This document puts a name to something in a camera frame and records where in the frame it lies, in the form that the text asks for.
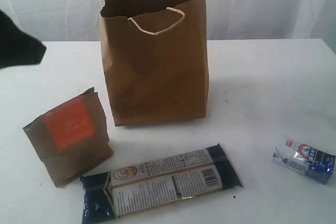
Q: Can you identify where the small blue white packet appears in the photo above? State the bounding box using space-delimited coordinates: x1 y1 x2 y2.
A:
272 137 335 184

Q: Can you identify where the brown pouch orange label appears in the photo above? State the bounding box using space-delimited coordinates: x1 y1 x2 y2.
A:
23 88 113 188

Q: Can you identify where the brown paper bag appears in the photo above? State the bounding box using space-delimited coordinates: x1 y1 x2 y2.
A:
100 0 209 126

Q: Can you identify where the long dark noodle package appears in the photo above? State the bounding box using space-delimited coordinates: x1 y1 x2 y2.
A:
80 144 242 223

